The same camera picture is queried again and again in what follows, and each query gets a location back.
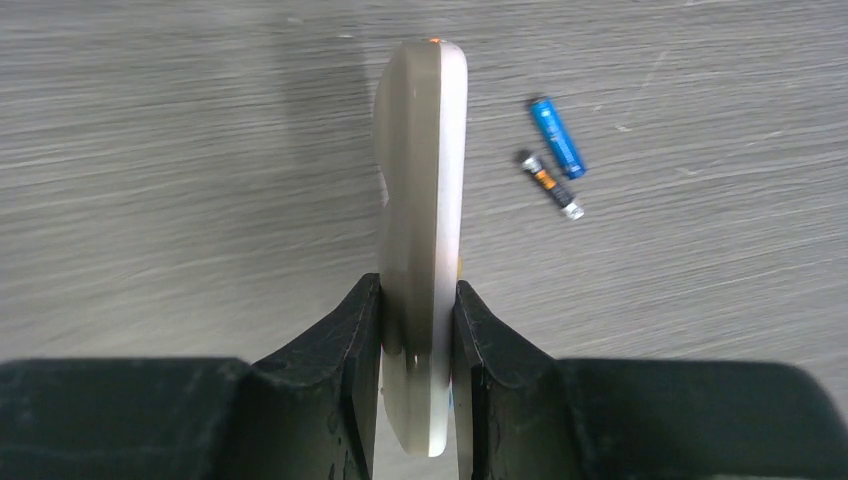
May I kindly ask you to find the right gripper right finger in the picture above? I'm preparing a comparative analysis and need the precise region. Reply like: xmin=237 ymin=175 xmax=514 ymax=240
xmin=453 ymin=281 xmax=847 ymax=479

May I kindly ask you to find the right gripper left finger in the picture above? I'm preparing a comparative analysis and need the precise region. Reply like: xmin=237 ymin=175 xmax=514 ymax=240
xmin=1 ymin=274 xmax=380 ymax=479

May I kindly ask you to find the white beige remote control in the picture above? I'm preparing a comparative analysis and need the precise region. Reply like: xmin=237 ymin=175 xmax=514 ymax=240
xmin=372 ymin=39 xmax=468 ymax=457

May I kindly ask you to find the black orange battery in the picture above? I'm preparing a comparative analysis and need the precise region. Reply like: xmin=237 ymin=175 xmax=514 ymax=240
xmin=518 ymin=150 xmax=585 ymax=220

